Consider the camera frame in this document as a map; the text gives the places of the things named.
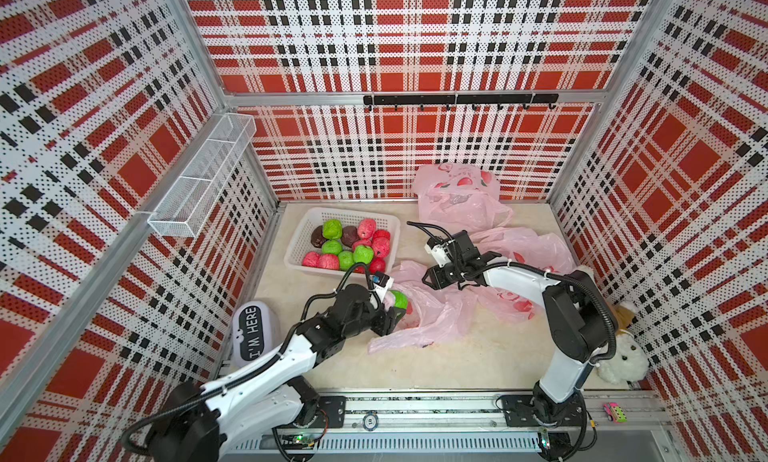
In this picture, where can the black hook rail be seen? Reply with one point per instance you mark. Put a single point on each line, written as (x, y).
(474, 100)

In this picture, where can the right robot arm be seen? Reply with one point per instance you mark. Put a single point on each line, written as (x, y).
(582, 326)

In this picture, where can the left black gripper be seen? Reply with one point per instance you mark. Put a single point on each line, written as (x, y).
(386, 320)

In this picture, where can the pink plastic bag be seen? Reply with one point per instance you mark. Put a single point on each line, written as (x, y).
(459, 197)
(522, 245)
(432, 316)

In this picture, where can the dark red apple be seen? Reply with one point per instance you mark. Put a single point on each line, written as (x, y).
(349, 236)
(317, 238)

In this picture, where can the white wire wall shelf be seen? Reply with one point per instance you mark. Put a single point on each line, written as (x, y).
(185, 208)

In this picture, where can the green apple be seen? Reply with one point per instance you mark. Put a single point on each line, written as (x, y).
(400, 300)
(332, 247)
(346, 260)
(332, 230)
(363, 254)

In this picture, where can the pink toy car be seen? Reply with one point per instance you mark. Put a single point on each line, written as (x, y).
(614, 413)

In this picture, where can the pink red apple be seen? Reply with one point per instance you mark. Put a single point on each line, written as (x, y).
(366, 229)
(362, 242)
(381, 247)
(311, 260)
(328, 262)

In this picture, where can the white plush teddy bear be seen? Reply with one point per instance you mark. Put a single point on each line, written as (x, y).
(630, 363)

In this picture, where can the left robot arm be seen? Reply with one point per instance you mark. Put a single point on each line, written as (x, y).
(197, 423)

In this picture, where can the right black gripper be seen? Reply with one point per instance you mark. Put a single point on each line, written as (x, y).
(435, 281)

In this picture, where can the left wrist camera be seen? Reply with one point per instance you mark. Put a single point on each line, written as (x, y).
(382, 284)

